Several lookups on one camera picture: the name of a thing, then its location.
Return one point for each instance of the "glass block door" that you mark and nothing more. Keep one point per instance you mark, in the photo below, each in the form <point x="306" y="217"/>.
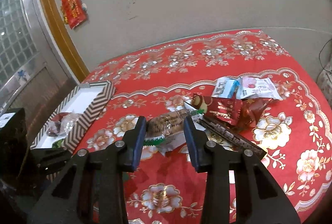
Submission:
<point x="32" y="69"/>

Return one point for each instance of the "red paper wall decoration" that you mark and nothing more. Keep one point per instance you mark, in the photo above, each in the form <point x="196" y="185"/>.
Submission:
<point x="73" y="12"/>

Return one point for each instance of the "floral covered sofa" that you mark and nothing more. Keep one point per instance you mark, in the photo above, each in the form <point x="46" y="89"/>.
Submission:
<point x="324" y="82"/>

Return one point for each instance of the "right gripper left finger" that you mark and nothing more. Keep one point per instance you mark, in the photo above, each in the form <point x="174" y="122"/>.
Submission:
<point x="107" y="167"/>

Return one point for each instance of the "long dark chocolate box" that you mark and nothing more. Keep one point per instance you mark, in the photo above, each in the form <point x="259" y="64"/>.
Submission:
<point x="229" y="135"/>

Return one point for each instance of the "white silver snack packet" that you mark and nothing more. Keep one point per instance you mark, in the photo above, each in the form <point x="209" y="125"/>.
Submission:
<point x="252" y="88"/>

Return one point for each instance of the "blue white snack packet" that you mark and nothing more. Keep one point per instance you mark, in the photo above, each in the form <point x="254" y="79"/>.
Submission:
<point x="225" y="87"/>

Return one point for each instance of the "golden wooden door frame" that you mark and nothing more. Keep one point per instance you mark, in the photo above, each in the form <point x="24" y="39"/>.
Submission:
<point x="62" y="42"/>

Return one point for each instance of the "chevron striped gift box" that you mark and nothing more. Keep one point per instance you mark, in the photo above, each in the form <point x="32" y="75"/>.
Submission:
<point x="87" y="100"/>

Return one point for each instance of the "dark red Golden snack packet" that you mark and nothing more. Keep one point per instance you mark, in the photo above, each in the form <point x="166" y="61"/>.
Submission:
<point x="225" y="110"/>

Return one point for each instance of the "red floral tablecloth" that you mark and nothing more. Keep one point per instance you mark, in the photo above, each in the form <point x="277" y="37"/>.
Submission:
<point x="240" y="78"/>

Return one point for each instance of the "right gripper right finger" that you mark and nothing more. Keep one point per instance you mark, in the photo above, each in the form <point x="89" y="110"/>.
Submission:
<point x="210" y="157"/>

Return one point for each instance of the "clear brown cake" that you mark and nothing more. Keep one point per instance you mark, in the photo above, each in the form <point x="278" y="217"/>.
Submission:
<point x="166" y="123"/>

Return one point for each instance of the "green snack packet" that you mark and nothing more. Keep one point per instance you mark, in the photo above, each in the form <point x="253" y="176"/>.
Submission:
<point x="58" y="143"/>

